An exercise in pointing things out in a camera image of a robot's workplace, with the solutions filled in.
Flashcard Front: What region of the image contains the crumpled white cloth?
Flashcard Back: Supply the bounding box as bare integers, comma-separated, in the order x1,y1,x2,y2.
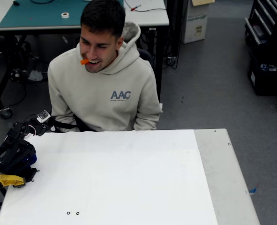
28,69,44,82

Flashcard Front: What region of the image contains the black round device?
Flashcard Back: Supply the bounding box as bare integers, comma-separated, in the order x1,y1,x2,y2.
10,68,28,83

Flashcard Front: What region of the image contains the man in beige hoodie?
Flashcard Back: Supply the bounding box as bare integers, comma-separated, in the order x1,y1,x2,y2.
47,0,164,132

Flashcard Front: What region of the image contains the white paper sheet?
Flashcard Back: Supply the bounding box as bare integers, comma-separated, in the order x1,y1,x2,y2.
0,129,218,225

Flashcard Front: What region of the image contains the green cutting mat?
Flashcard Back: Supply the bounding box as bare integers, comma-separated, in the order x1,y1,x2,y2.
0,0,92,29

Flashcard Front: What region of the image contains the white cardboard box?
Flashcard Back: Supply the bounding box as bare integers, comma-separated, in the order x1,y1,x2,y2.
180,0,216,45

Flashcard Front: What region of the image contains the black storage bin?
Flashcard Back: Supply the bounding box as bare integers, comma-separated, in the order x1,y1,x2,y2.
247,50,277,97

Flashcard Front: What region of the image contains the black tool drawer cabinet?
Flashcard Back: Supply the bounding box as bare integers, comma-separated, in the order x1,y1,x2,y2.
244,0,277,47

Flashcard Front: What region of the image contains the cable with red probe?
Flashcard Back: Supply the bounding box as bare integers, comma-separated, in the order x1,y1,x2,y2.
124,0,167,13

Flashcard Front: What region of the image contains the white workbench with black frame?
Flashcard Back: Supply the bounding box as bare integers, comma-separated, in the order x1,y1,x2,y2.
0,0,171,119

